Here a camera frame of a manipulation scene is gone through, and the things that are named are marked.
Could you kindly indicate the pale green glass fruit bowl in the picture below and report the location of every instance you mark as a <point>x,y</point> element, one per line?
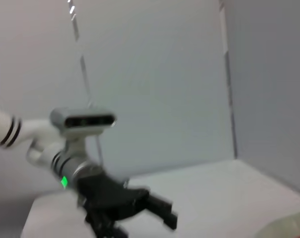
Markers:
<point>288,223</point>

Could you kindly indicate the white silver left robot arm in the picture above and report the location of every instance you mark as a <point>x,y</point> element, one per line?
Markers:
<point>40,129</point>

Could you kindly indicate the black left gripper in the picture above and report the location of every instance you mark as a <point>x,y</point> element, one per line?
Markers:
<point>107,198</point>

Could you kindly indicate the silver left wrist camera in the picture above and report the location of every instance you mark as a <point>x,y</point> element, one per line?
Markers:
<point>90,121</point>

